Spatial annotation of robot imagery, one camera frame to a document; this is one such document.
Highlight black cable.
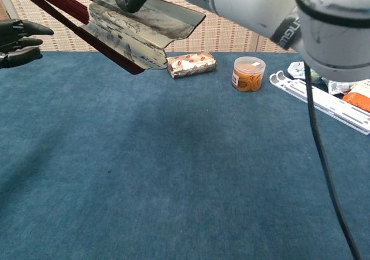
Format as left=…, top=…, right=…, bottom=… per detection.
left=303, top=61, right=362, bottom=260

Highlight orange packet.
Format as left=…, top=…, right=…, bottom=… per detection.
left=342, top=91, right=370, bottom=113

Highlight blue table cloth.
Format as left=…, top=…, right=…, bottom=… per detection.
left=0, top=50, right=370, bottom=260

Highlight gold foil package red logos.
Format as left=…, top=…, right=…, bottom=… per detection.
left=166, top=51, right=218, bottom=80

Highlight crumpled white printed bag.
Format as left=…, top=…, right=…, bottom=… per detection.
left=287, top=61, right=350, bottom=95

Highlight paper folding fan red ribs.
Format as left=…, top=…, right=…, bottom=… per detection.
left=5, top=0, right=206, bottom=75

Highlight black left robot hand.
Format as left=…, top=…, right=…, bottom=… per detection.
left=0, top=19, right=55, bottom=69

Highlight clear jar of rubber bands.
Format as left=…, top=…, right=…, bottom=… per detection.
left=231, top=56, right=267, bottom=93

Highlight white plastic slotted rack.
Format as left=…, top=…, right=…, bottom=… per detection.
left=269, top=70, right=370, bottom=136

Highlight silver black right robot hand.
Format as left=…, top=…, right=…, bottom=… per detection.
left=115, top=0, right=298, bottom=41

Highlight cream packet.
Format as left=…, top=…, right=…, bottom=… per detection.
left=350, top=79, right=370, bottom=95

